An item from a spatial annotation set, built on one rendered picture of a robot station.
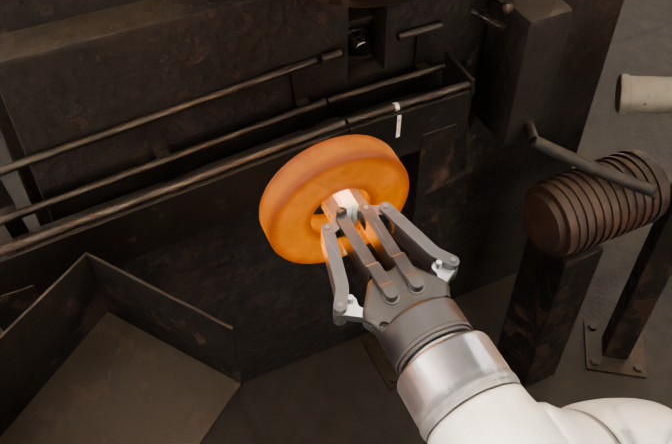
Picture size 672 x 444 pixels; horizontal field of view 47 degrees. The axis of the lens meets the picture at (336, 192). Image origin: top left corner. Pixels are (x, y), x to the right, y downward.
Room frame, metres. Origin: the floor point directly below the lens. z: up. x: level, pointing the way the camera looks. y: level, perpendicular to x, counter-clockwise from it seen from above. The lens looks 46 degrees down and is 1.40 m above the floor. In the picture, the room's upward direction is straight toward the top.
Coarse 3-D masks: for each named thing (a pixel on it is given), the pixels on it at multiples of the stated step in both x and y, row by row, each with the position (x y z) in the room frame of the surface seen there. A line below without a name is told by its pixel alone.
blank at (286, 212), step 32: (320, 160) 0.52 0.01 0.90; (352, 160) 0.52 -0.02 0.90; (384, 160) 0.53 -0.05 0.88; (288, 192) 0.50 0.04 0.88; (320, 192) 0.51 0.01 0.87; (384, 192) 0.54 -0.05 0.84; (288, 224) 0.49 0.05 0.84; (320, 224) 0.53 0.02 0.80; (288, 256) 0.50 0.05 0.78; (320, 256) 0.51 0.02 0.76
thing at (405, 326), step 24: (408, 288) 0.41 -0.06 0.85; (432, 288) 0.41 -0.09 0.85; (384, 312) 0.38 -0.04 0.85; (408, 312) 0.37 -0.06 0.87; (432, 312) 0.37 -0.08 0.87; (456, 312) 0.37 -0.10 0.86; (384, 336) 0.36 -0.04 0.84; (408, 336) 0.35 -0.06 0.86; (432, 336) 0.35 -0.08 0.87; (408, 360) 0.34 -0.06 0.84
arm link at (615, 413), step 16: (592, 400) 0.34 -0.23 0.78; (608, 400) 0.33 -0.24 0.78; (624, 400) 0.34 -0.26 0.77; (640, 400) 0.33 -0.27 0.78; (608, 416) 0.31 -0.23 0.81; (624, 416) 0.30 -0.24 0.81; (640, 416) 0.30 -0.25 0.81; (656, 416) 0.30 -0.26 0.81; (624, 432) 0.29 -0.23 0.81; (640, 432) 0.29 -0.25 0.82; (656, 432) 0.29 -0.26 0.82
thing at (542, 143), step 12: (528, 120) 0.91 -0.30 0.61; (528, 132) 0.88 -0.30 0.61; (528, 144) 0.87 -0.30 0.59; (540, 144) 0.86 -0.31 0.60; (552, 144) 0.86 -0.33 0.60; (552, 156) 0.85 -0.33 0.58; (564, 156) 0.85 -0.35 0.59; (576, 156) 0.85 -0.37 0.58; (588, 168) 0.84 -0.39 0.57; (600, 168) 0.84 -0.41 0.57; (612, 180) 0.83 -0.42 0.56; (624, 180) 0.82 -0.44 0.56; (636, 180) 0.82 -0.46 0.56; (648, 192) 0.81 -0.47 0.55
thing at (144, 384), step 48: (48, 288) 0.50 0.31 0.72; (96, 288) 0.55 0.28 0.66; (144, 288) 0.51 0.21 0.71; (0, 336) 0.44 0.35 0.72; (48, 336) 0.48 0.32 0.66; (96, 336) 0.52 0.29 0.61; (144, 336) 0.51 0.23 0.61; (192, 336) 0.48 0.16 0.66; (0, 384) 0.42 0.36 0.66; (48, 384) 0.45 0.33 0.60; (96, 384) 0.45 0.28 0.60; (144, 384) 0.45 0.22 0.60; (192, 384) 0.45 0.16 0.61; (240, 384) 0.45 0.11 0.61; (0, 432) 0.40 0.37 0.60; (48, 432) 0.40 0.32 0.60; (96, 432) 0.40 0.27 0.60; (144, 432) 0.39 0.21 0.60; (192, 432) 0.39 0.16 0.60
